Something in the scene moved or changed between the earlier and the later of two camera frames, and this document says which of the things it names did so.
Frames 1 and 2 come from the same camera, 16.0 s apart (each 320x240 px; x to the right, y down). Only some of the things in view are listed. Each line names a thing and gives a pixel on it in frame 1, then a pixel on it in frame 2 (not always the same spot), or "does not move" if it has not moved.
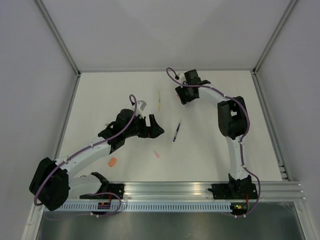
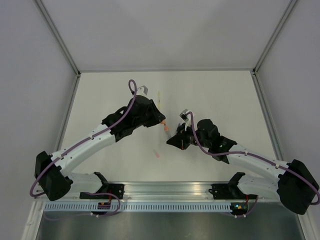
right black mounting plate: [221, 191] does not move
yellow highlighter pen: [159, 101] does not move
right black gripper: [180, 91] -> [179, 140]
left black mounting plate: [118, 189] does not move
